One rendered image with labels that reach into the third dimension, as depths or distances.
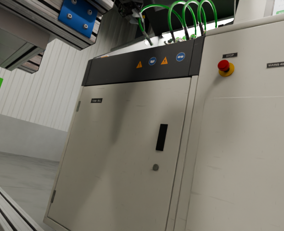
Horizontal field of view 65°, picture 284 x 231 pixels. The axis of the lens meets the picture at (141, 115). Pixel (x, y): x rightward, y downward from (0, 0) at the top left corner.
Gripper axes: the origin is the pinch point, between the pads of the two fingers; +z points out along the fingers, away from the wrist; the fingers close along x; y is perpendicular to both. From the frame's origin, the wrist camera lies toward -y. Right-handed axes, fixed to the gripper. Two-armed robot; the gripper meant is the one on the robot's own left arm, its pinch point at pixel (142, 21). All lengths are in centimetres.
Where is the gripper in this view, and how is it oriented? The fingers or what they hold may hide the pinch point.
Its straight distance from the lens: 141.4
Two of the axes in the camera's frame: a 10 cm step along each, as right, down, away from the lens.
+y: -7.7, 4.4, -4.7
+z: 5.5, 8.3, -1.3
